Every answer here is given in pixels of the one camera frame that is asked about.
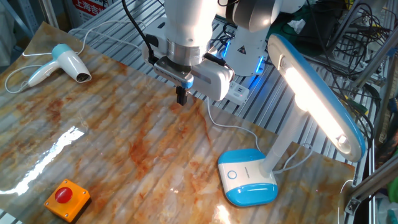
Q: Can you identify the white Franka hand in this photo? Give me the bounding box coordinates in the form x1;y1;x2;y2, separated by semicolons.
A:
142;17;235;106

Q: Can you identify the blue and white desk lamp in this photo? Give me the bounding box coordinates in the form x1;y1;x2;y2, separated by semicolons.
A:
217;33;366;208

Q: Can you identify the orange box with red button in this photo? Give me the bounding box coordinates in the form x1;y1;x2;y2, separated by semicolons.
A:
43;179;91;223

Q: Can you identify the white power strip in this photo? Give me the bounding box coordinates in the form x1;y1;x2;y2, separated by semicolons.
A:
223;81;251;106

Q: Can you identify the marble pattern table mat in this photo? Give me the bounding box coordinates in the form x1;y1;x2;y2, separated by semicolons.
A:
0;21;356;224

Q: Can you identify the white and teal hair dryer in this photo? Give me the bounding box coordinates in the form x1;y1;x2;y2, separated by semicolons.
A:
27;43;93;88

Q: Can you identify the red and white sign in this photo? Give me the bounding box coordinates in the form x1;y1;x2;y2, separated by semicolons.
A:
72;0;108;16

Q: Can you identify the white crumpled paper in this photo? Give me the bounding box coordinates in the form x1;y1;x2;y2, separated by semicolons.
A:
287;19;307;34

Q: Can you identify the black bag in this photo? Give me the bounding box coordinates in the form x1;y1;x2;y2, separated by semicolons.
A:
295;0;341;57

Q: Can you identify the diagonal aluminium profile beam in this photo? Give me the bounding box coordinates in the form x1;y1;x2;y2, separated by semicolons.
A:
351;30;398;91

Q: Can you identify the silver wrist camera blue cap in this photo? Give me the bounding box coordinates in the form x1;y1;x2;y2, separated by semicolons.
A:
153;55;195;90

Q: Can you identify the white lamp power cable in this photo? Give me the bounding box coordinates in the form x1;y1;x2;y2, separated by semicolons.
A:
206;96;314;175

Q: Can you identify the white hair dryer cable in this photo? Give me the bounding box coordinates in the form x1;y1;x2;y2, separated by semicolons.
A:
4;20;147;94

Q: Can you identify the thin white cable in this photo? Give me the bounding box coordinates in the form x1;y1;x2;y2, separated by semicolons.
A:
337;179;355;224

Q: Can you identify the aluminium frame beam with bracket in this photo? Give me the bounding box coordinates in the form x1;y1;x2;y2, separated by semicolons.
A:
343;155;398;216

